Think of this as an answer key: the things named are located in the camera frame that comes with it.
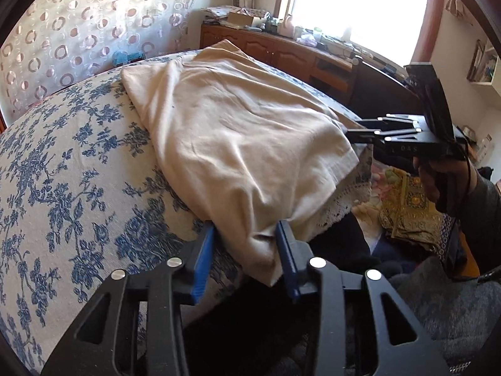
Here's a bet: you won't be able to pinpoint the long wooden cabinet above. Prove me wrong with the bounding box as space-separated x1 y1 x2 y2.
199 23 416 104

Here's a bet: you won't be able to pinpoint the open cardboard box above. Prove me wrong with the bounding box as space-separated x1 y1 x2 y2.
227 11 259 29

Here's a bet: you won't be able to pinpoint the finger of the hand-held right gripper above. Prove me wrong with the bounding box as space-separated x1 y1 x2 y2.
346 126 425 145
362 113 425 128

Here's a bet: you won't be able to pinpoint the folded floral cloth stack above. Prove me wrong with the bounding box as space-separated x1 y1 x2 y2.
201 5 231 22

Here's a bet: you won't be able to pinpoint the yellow patterned cushion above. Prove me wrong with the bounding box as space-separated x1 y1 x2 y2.
380 166 457 255

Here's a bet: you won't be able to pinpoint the beige printed t-shirt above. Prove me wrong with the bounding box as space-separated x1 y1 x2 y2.
121 39 360 287

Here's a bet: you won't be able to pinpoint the small blue toy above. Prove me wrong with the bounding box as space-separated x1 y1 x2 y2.
113 51 143 67

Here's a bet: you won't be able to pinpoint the person's right hand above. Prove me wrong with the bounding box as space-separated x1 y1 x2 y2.
417 158 477 215

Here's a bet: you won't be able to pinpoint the person's grey pants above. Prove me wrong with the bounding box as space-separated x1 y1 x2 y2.
391 256 501 369

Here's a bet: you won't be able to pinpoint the tangled black cables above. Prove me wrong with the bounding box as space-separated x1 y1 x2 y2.
323 33 369 57

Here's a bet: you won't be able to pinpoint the white wall shelf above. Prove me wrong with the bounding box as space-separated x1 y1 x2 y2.
467 39 499 87

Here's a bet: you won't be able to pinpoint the white lace bed trim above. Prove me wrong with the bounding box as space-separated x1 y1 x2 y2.
313 157 373 239

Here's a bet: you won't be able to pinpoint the wooden framed window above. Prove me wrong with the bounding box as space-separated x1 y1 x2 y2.
274 0 443 67

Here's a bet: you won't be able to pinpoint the dark cloth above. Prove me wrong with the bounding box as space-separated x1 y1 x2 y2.
309 213 404 283

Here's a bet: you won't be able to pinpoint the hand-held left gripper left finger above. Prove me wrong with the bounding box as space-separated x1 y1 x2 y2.
41 223 216 376

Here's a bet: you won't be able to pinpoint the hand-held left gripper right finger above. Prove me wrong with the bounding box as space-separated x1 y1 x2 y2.
276 220 451 376

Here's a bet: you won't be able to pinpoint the circle patterned sheer curtain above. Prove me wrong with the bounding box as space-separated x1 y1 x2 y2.
0 0 202 116

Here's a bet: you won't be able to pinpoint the person's right forearm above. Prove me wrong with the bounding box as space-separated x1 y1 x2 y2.
466 168 501 279

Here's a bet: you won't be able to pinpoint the blue floral bedspread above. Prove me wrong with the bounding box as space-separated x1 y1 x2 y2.
0 49 372 374

